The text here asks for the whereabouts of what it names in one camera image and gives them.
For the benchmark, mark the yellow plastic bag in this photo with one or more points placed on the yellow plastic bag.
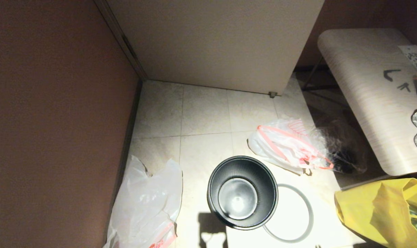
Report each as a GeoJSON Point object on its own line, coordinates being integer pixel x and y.
{"type": "Point", "coordinates": [377, 210]}

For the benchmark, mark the small grey door stopper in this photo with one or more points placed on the small grey door stopper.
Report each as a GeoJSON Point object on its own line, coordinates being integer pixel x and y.
{"type": "Point", "coordinates": [272, 94]}

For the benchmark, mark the black white patterned sheet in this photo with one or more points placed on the black white patterned sheet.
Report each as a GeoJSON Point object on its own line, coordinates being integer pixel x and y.
{"type": "Point", "coordinates": [416, 55]}

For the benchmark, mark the white door panel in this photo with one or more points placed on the white door panel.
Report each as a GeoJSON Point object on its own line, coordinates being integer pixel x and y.
{"type": "Point", "coordinates": [215, 41]}

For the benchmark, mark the white plastic bag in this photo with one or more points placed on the white plastic bag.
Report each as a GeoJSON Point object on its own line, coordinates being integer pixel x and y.
{"type": "Point", "coordinates": [146, 206]}

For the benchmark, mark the brown door frame strip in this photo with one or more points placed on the brown door frame strip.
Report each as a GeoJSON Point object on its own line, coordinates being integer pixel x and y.
{"type": "Point", "coordinates": [117, 31]}

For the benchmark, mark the crumpled clear plastic bag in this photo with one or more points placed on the crumpled clear plastic bag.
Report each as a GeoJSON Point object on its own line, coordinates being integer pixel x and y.
{"type": "Point", "coordinates": [349, 151]}

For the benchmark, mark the black round trash bin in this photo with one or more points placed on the black round trash bin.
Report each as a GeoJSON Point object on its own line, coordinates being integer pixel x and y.
{"type": "Point", "coordinates": [242, 168]}

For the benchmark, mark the small black hex keys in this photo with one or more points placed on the small black hex keys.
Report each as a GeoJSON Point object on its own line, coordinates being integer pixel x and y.
{"type": "Point", "coordinates": [404, 87]}

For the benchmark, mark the black L-shaped hex key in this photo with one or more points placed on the black L-shaped hex key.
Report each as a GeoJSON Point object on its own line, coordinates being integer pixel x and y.
{"type": "Point", "coordinates": [386, 75]}

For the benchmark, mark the black metal table frame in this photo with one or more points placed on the black metal table frame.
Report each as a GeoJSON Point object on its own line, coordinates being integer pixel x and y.
{"type": "Point", "coordinates": [318, 88]}

